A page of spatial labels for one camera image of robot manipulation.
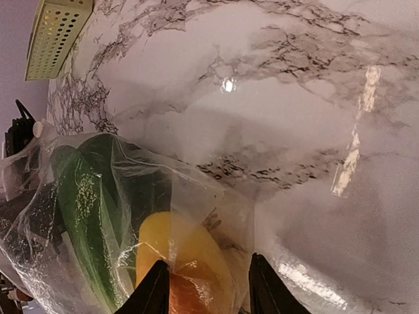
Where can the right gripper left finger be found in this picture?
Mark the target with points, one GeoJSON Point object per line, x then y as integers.
{"type": "Point", "coordinates": [152, 294]}

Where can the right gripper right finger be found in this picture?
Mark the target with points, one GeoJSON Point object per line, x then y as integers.
{"type": "Point", "coordinates": [268, 293]}

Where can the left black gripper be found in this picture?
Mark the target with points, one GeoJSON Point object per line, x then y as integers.
{"type": "Point", "coordinates": [19, 135]}

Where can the clear polka dot zip bag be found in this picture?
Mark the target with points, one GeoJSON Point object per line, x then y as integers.
{"type": "Point", "coordinates": [38, 257]}

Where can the yellow fake corn cob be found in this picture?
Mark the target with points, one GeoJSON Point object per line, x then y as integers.
{"type": "Point", "coordinates": [185, 245]}

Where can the pale green plastic basket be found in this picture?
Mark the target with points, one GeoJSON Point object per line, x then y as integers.
{"type": "Point", "coordinates": [56, 26]}

